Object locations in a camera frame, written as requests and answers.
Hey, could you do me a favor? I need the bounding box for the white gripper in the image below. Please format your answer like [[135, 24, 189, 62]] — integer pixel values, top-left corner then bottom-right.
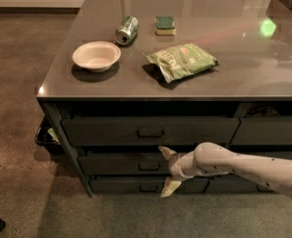
[[158, 146, 197, 198]]

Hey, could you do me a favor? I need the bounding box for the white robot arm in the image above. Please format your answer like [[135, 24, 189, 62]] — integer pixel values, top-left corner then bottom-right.
[[159, 142, 292, 198]]

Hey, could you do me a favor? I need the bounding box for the dark grey drawer cabinet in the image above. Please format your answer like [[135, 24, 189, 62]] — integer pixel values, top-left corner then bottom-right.
[[37, 0, 292, 197]]

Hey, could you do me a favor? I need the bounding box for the green chip bag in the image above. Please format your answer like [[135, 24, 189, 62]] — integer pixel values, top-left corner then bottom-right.
[[146, 43, 219, 83]]

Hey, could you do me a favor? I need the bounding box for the black bin beside cabinet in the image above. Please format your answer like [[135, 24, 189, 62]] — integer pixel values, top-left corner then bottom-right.
[[35, 118, 64, 155]]

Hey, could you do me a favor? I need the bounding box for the white bowl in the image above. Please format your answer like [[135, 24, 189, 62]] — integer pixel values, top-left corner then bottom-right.
[[73, 42, 121, 72]]

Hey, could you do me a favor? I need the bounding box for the green yellow sponge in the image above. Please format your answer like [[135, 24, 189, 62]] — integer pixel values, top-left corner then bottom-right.
[[155, 16, 176, 36]]

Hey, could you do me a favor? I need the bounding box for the green soda can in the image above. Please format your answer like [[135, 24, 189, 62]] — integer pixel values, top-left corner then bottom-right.
[[115, 16, 139, 46]]

